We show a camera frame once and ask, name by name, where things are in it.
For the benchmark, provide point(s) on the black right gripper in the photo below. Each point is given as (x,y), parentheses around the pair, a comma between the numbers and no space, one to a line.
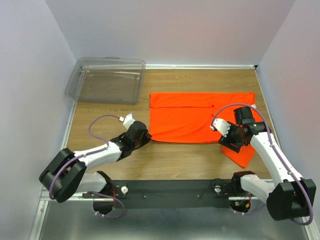
(227,139)

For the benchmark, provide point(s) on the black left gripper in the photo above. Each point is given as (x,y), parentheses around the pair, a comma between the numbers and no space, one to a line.
(147,137)

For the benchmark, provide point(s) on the orange t shirt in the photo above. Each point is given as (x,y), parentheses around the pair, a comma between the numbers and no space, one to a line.
(185,117)

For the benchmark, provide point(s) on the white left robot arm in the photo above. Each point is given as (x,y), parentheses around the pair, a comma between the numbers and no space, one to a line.
(64,174)

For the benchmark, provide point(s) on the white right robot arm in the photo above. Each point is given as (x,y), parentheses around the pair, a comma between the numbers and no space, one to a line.
(289,196)

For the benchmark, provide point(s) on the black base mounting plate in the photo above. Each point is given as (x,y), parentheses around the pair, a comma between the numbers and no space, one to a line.
(170,194)

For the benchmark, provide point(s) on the clear plastic bin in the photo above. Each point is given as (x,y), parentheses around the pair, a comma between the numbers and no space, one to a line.
(107,80)

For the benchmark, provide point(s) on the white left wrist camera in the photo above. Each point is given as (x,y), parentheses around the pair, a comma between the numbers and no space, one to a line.
(127,121)

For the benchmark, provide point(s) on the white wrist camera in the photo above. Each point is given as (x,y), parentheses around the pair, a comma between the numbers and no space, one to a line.
(127,121)
(221,126)

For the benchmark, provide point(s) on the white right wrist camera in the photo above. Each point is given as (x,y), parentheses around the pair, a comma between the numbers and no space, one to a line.
(221,126)

